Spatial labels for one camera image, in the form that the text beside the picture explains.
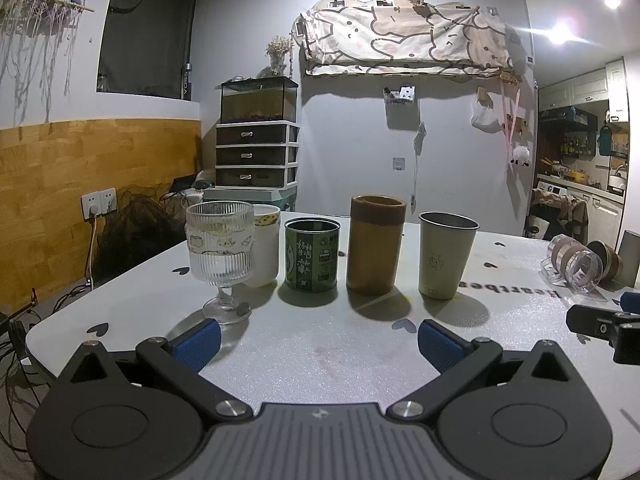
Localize ribbed glass goblet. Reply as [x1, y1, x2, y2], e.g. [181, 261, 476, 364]
[186, 201, 256, 324]

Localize cartoon printed cloth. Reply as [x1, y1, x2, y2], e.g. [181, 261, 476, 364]
[292, 0, 515, 80]

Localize white kitchen wall cabinets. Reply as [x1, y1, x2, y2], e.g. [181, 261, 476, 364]
[538, 58, 629, 111]

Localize hanging white bag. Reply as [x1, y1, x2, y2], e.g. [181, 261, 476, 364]
[470, 102, 502, 134]

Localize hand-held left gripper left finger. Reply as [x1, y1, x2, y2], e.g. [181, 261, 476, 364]
[54, 319, 254, 422]

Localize metal cup with cream sleeve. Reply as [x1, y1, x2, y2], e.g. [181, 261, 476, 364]
[418, 211, 480, 301]

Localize clear plastic cup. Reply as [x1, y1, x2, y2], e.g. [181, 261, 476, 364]
[540, 233, 604, 294]

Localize black spice rack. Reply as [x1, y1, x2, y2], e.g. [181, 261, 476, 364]
[559, 110, 599, 159]

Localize glass fish tank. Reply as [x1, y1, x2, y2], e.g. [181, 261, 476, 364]
[219, 77, 300, 125]

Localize dark three-drawer storage unit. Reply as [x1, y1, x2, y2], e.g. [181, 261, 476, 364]
[214, 122, 301, 189]

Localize white cup with patterned band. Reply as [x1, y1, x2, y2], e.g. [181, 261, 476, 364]
[242, 204, 281, 289]

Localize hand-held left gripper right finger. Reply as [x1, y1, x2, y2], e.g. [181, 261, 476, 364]
[387, 319, 584, 421]

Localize black laptop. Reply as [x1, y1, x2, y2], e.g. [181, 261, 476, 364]
[169, 174, 202, 194]

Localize dried flowers in vase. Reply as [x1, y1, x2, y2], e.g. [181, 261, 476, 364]
[265, 35, 294, 79]

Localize white washing machine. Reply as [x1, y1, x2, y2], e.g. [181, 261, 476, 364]
[533, 180, 569, 205]

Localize chair draped with clothes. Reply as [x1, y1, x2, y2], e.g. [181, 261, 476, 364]
[524, 191, 589, 247]

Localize dark window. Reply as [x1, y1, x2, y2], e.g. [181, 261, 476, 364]
[96, 0, 204, 102]

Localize hanging white cable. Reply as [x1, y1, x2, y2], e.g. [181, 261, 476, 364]
[411, 122, 427, 212]

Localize green printed tin can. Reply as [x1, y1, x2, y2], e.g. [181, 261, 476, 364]
[284, 218, 341, 294]

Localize small brown cup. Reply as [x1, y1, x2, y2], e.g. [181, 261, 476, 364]
[587, 240, 624, 281]

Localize small wall-mounted holder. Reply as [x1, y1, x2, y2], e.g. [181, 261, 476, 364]
[383, 84, 418, 107]

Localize tall brown cylindrical cup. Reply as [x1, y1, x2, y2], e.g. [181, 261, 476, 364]
[345, 194, 406, 296]

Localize black mesh net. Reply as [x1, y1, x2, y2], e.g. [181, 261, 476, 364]
[94, 185, 187, 283]

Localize white macrame wall hanging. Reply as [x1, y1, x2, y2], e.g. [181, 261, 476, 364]
[0, 0, 97, 123]

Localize grey cup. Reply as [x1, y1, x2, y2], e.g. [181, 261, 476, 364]
[617, 230, 640, 287]

